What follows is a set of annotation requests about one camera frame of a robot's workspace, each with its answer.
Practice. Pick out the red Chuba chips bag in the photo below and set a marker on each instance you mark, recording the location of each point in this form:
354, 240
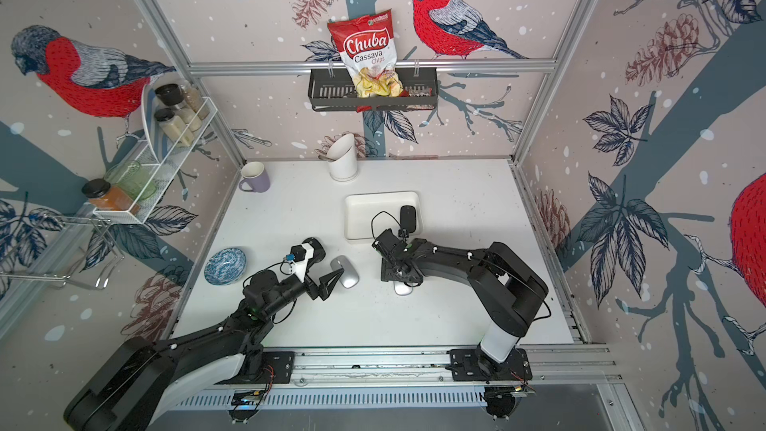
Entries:
367, 49

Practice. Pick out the chrome wire rack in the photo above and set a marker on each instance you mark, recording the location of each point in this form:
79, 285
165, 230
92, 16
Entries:
46, 248

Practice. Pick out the black lid spice jar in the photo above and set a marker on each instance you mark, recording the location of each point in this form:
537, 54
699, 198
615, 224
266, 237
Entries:
171, 95
174, 127

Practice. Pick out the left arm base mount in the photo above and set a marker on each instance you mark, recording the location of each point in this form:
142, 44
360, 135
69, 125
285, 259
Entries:
265, 367

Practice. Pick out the white slanted utensil holder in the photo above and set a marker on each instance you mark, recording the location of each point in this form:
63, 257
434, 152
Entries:
342, 159

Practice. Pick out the black lid spice jar front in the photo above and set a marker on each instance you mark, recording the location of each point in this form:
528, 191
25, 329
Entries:
174, 127

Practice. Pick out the black lid spice jar back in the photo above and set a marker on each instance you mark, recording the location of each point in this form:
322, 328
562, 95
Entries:
171, 95

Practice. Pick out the black mouse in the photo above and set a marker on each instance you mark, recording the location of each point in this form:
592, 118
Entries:
408, 219

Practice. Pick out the white wire wall shelf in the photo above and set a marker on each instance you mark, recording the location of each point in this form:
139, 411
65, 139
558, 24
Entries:
162, 160

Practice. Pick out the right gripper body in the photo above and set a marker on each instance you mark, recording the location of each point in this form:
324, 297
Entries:
388, 272

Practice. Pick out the orange sauce jar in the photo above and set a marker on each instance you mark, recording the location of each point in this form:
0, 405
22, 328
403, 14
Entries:
107, 197

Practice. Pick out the white plate on shelf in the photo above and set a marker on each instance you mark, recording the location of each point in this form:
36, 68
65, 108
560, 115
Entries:
147, 116

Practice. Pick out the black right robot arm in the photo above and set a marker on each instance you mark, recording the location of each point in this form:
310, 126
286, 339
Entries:
511, 293

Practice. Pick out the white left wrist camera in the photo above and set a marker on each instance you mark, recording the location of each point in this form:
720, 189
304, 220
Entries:
301, 255

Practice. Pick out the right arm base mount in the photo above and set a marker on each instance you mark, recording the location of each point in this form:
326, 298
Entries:
473, 365

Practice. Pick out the black wall basket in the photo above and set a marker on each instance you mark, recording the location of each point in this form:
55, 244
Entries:
404, 89

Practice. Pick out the white storage tray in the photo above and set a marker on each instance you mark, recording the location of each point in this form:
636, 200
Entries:
367, 215

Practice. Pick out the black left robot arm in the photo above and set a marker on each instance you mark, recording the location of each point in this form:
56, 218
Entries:
142, 380

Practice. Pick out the blue patterned bowl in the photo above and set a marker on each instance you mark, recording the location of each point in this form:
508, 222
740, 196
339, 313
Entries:
225, 266

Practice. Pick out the silver mouse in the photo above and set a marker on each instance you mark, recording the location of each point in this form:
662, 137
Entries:
349, 276
402, 289

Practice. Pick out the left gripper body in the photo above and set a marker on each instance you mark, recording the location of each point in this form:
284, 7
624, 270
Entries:
290, 290

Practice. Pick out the purple ceramic mug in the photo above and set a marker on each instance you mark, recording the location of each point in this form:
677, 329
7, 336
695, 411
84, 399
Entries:
254, 178

